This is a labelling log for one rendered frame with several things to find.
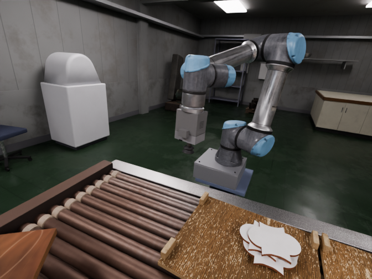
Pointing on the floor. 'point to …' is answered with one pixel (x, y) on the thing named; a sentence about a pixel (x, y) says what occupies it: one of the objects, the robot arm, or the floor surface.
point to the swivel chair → (10, 131)
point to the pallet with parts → (252, 106)
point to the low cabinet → (342, 113)
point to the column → (237, 185)
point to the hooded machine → (75, 101)
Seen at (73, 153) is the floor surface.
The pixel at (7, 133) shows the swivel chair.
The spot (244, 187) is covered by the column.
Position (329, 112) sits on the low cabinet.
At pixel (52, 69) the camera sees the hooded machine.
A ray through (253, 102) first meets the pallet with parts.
